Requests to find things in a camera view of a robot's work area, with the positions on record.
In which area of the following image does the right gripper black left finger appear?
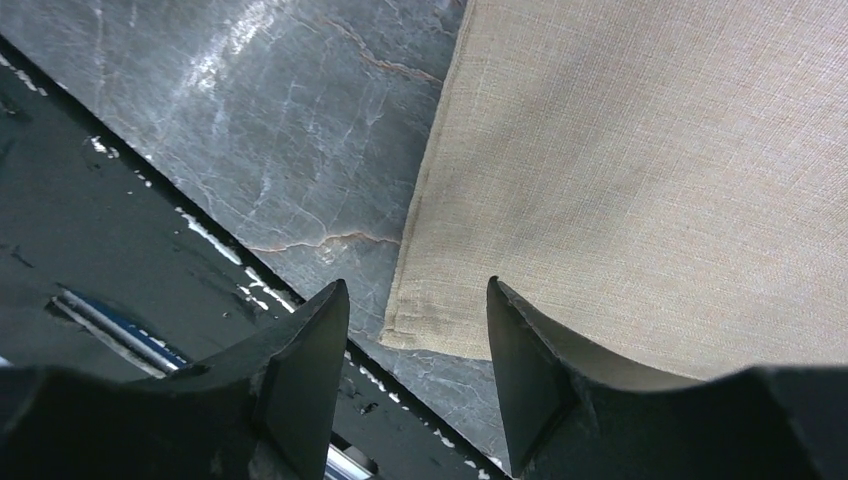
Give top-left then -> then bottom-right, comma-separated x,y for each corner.
1,280 -> 350,479

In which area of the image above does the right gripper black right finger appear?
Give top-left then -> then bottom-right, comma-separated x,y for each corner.
486,278 -> 847,479

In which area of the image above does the beige cloth napkin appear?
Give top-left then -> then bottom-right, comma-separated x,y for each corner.
379,1 -> 847,378

